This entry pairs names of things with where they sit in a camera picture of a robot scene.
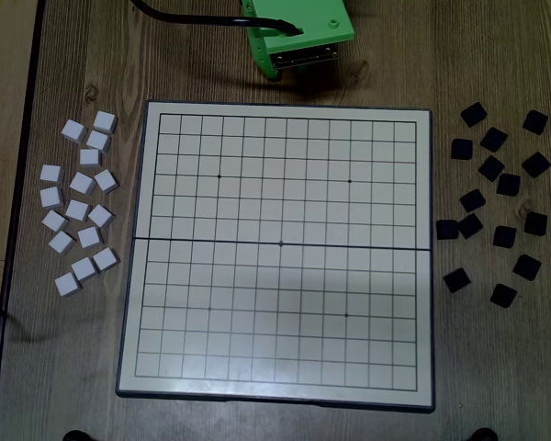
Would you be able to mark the black round stand foot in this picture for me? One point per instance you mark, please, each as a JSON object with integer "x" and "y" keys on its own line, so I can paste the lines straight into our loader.
{"x": 483, "y": 435}
{"x": 76, "y": 436}

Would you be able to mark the black cube stone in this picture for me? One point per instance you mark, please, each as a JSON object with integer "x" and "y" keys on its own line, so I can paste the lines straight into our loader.
{"x": 536, "y": 223}
{"x": 462, "y": 149}
{"x": 470, "y": 225}
{"x": 491, "y": 168}
{"x": 504, "y": 236}
{"x": 447, "y": 229}
{"x": 508, "y": 184}
{"x": 473, "y": 200}
{"x": 527, "y": 267}
{"x": 503, "y": 295}
{"x": 456, "y": 279}
{"x": 536, "y": 164}
{"x": 474, "y": 114}
{"x": 493, "y": 139}
{"x": 535, "y": 122}

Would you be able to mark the white grid go board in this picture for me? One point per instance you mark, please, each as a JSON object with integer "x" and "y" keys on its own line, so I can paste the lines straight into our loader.
{"x": 280, "y": 285}

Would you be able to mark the dark metal table edge rail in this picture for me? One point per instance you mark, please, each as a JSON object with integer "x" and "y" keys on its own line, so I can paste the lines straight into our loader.
{"x": 35, "y": 46}

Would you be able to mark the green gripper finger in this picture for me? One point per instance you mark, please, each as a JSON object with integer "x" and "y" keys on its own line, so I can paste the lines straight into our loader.
{"x": 256, "y": 41}
{"x": 305, "y": 70}

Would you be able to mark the white cube stone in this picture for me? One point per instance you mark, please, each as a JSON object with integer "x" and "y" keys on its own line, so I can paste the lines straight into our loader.
{"x": 104, "y": 121}
{"x": 77, "y": 210}
{"x": 106, "y": 180}
{"x": 89, "y": 237}
{"x": 67, "y": 284}
{"x": 62, "y": 242}
{"x": 82, "y": 183}
{"x": 105, "y": 259}
{"x": 98, "y": 140}
{"x": 51, "y": 196}
{"x": 90, "y": 157}
{"x": 51, "y": 173}
{"x": 74, "y": 131}
{"x": 101, "y": 216}
{"x": 54, "y": 221}
{"x": 83, "y": 268}

